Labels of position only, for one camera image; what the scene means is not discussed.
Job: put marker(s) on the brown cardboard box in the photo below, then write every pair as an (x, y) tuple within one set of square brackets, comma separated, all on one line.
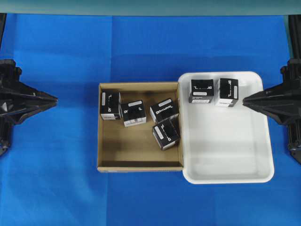
[(134, 148)]

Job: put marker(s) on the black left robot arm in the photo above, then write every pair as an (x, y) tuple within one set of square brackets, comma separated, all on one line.
[(6, 127)]

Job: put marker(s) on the white plastic tray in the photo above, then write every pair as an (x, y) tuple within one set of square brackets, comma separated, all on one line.
[(223, 145)]

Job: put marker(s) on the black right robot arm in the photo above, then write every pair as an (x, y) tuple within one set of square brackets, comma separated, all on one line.
[(294, 129)]

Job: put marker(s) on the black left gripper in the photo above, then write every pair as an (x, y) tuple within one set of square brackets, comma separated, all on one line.
[(16, 97)]

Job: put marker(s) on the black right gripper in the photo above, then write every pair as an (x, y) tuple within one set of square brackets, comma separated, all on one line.
[(283, 100)]

